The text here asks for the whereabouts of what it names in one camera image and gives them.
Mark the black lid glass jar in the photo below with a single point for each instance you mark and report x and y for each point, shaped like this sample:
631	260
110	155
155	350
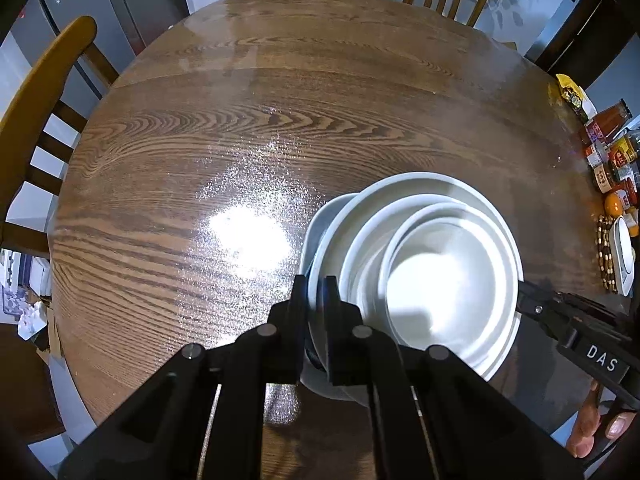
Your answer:
604	177

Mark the medium white bowl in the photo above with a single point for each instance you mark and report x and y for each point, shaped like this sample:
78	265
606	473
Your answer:
367	260

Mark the person's right hand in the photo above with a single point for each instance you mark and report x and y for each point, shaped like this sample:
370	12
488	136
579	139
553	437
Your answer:
585	430

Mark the red label jar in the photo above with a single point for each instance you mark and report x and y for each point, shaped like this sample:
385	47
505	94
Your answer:
596	152

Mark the orange fruit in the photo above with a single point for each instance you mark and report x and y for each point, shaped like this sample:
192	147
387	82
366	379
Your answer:
613	205

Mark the yellow red food packet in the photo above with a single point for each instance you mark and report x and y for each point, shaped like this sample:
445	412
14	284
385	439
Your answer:
622	150

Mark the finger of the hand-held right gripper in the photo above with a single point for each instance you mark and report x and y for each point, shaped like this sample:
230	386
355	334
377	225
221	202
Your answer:
542	305

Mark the small white bowl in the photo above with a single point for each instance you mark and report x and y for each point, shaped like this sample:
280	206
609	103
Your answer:
450	275

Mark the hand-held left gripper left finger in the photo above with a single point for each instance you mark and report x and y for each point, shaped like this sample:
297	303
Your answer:
295	320

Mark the grey refrigerator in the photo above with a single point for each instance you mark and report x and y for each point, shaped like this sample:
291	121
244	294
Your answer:
120	10

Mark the wooden bead mat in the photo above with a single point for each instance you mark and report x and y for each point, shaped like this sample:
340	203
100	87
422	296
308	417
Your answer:
605	255

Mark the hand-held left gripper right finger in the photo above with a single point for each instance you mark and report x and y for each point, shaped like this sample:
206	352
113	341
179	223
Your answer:
334	320

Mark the red lid jar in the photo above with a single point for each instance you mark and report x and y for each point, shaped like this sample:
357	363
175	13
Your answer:
627	194

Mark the white dish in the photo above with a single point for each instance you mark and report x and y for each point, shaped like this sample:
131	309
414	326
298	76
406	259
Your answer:
625	255

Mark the yellow snack packet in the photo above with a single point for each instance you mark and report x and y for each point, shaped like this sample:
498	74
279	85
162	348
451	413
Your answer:
575	95

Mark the pile of papers and boxes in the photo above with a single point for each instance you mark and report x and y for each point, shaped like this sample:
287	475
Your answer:
25	295

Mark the dark wooden door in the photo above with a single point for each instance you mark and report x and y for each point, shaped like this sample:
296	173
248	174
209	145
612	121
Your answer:
580	30

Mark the orange sauce bottle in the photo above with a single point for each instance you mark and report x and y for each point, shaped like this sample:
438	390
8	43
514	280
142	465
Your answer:
607	120

